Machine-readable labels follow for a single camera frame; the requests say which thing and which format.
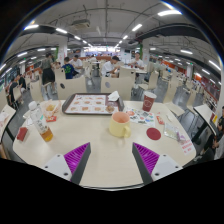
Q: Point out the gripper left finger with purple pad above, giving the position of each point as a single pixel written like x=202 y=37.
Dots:
x=70 y=166

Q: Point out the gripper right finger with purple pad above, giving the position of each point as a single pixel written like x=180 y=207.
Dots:
x=153 y=166

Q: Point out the red round lid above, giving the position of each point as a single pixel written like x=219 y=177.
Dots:
x=153 y=133

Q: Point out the clear bottle with amber drink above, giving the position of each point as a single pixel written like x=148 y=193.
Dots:
x=39 y=121

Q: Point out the red white table sticker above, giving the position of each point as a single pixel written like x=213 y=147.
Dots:
x=187 y=147

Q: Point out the red sauce packet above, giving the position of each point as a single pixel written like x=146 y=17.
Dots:
x=160 y=120

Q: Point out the yellow ceramic mug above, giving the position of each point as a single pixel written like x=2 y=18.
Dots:
x=120 y=125

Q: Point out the colourful paper leaflet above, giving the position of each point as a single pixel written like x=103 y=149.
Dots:
x=140 y=116

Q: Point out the red small packet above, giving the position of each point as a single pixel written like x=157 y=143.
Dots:
x=22 y=133

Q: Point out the plastic bag with food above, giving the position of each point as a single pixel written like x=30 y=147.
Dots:
x=50 y=107

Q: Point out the brown food tray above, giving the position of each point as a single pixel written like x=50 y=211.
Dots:
x=91 y=104

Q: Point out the red paper cup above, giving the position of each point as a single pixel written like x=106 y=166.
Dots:
x=148 y=101

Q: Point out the beige chair left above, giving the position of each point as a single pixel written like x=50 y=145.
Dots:
x=68 y=87

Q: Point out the beige chair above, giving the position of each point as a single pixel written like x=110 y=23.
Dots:
x=122 y=85
x=68 y=87

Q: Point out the white crumpled napkin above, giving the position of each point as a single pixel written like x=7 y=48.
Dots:
x=113 y=96

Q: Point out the beige chair right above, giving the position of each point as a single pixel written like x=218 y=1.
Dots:
x=122 y=85

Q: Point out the standing person dark shorts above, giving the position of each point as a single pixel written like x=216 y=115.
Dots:
x=48 y=75

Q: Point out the person in blue shirt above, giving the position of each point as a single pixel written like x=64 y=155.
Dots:
x=68 y=68

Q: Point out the seated person white shirt right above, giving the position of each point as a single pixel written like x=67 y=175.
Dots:
x=137 y=62

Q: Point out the person in white shirt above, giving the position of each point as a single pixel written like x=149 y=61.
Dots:
x=108 y=69

